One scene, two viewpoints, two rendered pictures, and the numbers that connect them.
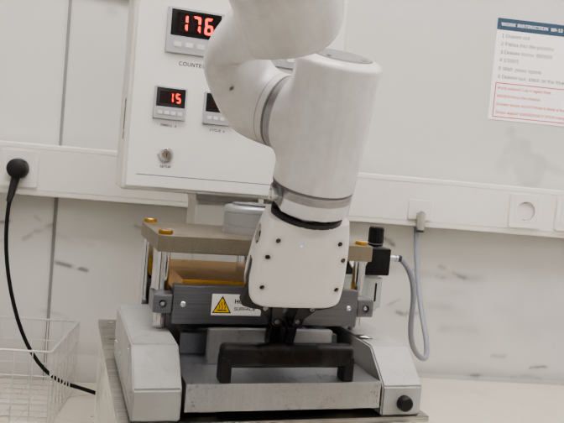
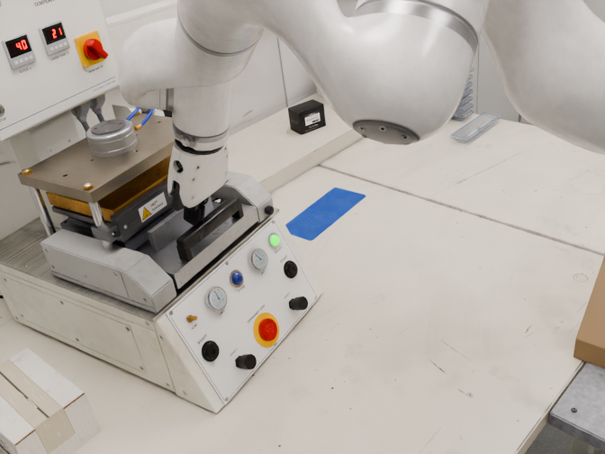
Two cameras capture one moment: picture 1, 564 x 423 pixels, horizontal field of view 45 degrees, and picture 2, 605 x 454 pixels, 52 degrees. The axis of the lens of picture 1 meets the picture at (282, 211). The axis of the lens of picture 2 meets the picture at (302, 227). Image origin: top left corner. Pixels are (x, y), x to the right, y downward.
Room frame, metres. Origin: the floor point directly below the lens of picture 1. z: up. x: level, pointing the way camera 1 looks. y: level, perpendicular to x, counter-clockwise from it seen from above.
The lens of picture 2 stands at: (-0.09, 0.38, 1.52)
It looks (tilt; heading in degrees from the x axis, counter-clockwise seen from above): 32 degrees down; 324
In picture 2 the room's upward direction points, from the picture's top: 8 degrees counter-clockwise
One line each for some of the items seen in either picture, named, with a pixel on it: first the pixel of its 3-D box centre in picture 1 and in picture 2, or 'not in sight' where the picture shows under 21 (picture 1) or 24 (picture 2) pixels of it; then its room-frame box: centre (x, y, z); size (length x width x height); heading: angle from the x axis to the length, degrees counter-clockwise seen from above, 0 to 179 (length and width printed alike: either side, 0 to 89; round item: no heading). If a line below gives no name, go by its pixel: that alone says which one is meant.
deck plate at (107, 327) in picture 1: (234, 361); (129, 231); (0.93, 0.05, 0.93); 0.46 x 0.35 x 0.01; 18
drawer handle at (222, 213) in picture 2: (287, 362); (211, 226); (0.72, -0.02, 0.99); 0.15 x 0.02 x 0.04; 108
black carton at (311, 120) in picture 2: not in sight; (306, 116); (1.26, -0.66, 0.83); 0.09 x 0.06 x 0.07; 83
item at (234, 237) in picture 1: (258, 249); (114, 152); (0.93, 0.03, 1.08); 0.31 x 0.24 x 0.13; 108
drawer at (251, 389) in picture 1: (252, 345); (154, 220); (0.85, 0.02, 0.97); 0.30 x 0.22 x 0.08; 18
